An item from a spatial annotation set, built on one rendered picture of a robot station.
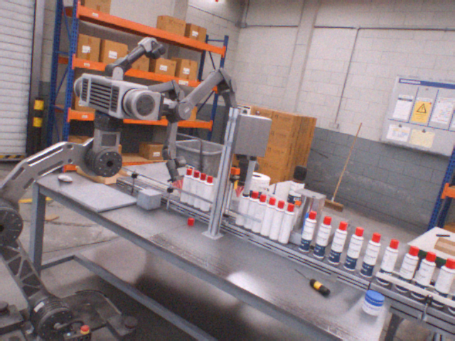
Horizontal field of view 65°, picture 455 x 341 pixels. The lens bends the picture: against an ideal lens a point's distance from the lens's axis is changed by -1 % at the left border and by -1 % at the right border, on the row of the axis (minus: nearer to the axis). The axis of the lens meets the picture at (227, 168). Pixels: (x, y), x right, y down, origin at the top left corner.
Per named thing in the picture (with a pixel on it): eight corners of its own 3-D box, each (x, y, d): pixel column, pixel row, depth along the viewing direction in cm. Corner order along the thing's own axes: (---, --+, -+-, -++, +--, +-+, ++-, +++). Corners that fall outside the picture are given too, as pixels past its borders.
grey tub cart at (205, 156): (190, 190, 541) (200, 128, 520) (227, 202, 516) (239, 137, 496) (154, 202, 461) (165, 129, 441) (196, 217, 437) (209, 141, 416)
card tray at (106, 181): (134, 180, 254) (135, 175, 254) (104, 185, 233) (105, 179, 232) (106, 169, 269) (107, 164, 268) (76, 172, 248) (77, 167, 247)
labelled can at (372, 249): (372, 275, 162) (384, 234, 157) (370, 280, 157) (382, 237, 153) (360, 271, 164) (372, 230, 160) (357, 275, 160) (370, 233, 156)
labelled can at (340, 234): (340, 263, 169) (350, 223, 165) (336, 266, 165) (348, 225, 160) (329, 258, 172) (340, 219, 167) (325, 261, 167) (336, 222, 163)
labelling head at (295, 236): (315, 241, 189) (326, 196, 183) (306, 249, 178) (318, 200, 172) (291, 232, 196) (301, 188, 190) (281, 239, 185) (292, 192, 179)
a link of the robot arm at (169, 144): (168, 93, 228) (178, 89, 221) (175, 96, 232) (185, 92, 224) (158, 158, 217) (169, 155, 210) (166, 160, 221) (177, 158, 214)
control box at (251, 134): (264, 157, 178) (272, 119, 174) (234, 153, 171) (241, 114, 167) (255, 152, 187) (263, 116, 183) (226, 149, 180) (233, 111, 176)
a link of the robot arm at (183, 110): (212, 66, 191) (225, 61, 184) (224, 88, 197) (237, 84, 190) (161, 112, 165) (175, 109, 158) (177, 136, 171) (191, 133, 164)
